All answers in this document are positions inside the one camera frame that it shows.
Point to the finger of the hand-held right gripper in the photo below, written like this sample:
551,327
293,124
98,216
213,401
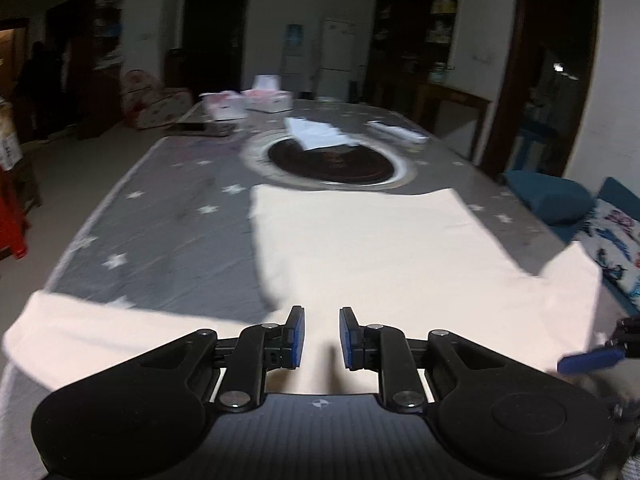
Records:
590,360

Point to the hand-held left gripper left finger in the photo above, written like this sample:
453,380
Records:
298,340

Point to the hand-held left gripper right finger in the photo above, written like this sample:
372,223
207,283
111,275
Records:
345,340

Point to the white t-shirt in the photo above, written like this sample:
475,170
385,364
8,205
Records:
380,250

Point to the butterfly printed pillow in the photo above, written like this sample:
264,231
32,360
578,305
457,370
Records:
617,250

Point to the blue sofa cushion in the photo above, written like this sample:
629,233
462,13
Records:
547,197

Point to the grey star printed tablecloth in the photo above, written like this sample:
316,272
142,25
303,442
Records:
175,230

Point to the white folded cloth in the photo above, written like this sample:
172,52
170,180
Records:
320,132

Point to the dark flat tablet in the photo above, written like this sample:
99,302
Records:
202,128

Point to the wooden side table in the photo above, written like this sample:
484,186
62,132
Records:
450,110

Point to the small white box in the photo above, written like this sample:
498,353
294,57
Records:
266,83

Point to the patterned small armchair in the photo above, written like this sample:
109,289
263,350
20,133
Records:
150,102

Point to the water dispenser with blue bottle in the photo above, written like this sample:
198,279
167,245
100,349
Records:
295,55

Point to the white refrigerator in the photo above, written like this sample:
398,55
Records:
338,55

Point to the dark wooden bookcase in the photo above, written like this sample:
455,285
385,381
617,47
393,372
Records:
415,40
102,55

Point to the red plastic stool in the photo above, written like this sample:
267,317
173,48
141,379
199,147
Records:
12,215

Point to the cardboard box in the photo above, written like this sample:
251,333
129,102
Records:
7,135

